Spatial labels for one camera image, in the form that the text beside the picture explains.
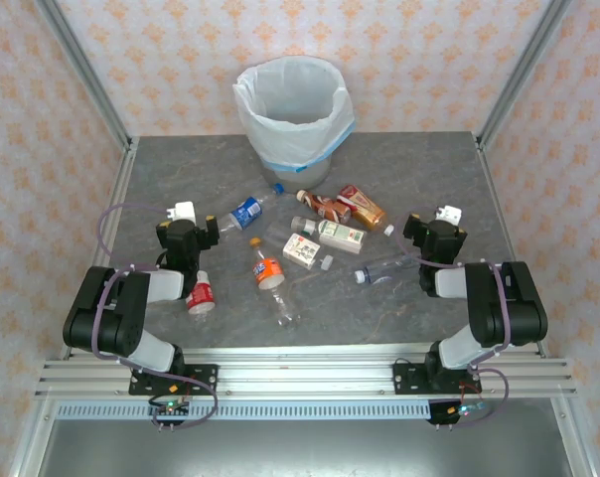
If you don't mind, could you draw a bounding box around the clear bottle red label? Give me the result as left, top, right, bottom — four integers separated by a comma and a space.
186, 270, 217, 320

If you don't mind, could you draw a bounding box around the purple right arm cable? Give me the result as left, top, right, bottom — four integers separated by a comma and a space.
392, 207, 512, 430

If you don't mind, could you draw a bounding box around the small white-red carton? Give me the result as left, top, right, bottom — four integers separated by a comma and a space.
264, 222, 335, 272

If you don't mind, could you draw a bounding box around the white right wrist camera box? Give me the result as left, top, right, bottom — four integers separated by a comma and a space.
434, 204, 466, 227

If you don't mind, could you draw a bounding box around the aluminium mounting rail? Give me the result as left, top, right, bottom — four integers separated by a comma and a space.
34, 341, 579, 401

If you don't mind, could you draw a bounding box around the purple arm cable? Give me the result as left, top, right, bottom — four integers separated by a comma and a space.
89, 202, 220, 431
392, 207, 512, 430

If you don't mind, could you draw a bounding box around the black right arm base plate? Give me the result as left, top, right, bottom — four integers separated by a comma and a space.
392, 361, 483, 397

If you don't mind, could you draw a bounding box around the white-lined trash bin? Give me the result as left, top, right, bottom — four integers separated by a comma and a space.
231, 55, 357, 175

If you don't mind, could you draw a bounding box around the grey metal panel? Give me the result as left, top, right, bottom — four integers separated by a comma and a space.
34, 415, 582, 477

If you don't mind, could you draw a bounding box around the aluminium table side rail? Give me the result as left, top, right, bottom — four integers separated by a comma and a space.
59, 136, 140, 362
473, 132, 550, 359

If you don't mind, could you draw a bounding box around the clear bottle orange label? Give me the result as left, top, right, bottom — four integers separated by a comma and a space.
248, 237, 303, 330

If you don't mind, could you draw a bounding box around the brown coffee bottle white cap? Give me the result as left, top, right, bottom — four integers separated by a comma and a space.
295, 188, 354, 226

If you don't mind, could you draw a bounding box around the white green label bottle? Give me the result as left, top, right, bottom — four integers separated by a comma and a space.
289, 215, 369, 256

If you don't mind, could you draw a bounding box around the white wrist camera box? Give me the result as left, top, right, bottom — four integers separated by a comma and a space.
434, 204, 466, 227
165, 200, 199, 227

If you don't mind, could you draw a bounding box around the aluminium frame post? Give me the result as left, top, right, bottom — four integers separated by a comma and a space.
34, 0, 133, 153
475, 0, 575, 151

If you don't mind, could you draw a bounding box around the clear bottle blue label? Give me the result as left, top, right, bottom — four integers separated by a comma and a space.
215, 182, 286, 235

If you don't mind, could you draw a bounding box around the clear water bottle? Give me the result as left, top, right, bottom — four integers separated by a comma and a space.
354, 252, 421, 287

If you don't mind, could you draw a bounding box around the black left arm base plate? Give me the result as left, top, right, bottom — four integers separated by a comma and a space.
128, 364, 220, 397

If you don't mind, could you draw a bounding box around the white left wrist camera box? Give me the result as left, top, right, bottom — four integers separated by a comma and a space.
165, 200, 199, 227

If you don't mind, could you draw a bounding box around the white slotted cable duct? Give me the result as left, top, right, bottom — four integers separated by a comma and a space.
55, 402, 433, 421

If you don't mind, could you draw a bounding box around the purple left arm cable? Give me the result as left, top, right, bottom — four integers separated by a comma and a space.
89, 202, 220, 431

